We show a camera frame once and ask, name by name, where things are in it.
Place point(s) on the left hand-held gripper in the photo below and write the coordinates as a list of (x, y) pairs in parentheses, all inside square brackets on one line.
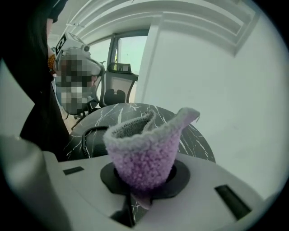
[(70, 41)]

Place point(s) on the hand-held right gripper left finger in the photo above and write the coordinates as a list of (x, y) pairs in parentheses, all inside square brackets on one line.
[(85, 187)]

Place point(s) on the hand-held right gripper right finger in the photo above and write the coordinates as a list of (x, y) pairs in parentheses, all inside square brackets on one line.
[(203, 203)]

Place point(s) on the purple grey cloth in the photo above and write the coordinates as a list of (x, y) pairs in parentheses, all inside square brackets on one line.
[(144, 158)]

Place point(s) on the person's left forearm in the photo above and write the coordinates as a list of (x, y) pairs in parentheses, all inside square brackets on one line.
[(49, 36)]

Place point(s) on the black mesh office chair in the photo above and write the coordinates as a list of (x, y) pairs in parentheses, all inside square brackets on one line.
[(119, 81)]

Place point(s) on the dark framed window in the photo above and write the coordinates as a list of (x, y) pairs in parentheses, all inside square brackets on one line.
[(131, 49)]

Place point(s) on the round black marble table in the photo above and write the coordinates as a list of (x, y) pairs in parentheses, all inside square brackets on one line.
[(101, 115)]

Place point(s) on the person's black clothing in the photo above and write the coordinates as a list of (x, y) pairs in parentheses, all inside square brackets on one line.
[(45, 126)]

